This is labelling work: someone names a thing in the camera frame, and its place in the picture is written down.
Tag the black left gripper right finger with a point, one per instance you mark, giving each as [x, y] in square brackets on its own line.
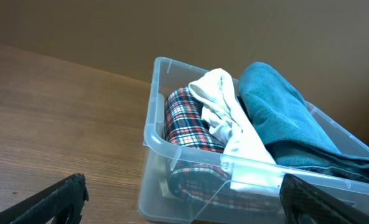
[304, 203]

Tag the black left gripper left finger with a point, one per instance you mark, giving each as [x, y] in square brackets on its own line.
[61, 203]

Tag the blue denim jeans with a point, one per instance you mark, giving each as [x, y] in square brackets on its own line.
[291, 135]

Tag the white printed t-shirt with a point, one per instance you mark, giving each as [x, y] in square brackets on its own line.
[229, 124]

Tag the red navy plaid shirt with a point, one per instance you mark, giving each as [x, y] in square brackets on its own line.
[202, 183]

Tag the clear plastic storage bin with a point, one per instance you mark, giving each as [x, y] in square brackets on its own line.
[157, 203]

